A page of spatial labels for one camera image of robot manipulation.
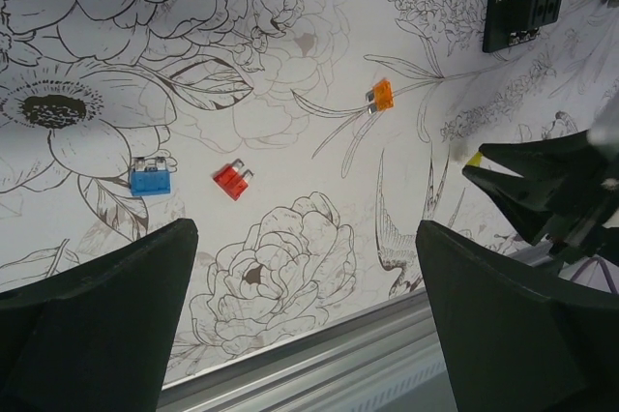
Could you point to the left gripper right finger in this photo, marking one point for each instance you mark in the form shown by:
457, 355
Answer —
514, 337

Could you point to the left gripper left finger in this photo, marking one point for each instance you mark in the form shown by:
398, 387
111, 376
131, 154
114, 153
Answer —
98, 337

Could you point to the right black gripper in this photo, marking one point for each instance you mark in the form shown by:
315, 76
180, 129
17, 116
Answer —
578, 218

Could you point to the yellow blade fuse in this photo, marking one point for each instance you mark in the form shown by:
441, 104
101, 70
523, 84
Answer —
476, 160

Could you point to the orange blade fuse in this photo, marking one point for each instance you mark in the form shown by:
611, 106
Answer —
380, 97

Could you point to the blue blade fuse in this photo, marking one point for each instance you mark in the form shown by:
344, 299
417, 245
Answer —
149, 176

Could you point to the red blade fuse front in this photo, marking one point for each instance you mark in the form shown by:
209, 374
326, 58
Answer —
233, 179

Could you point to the floral printed table mat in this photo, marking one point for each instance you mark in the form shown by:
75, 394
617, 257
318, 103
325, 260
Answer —
326, 225

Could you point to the aluminium rail frame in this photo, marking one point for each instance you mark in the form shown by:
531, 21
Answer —
376, 337

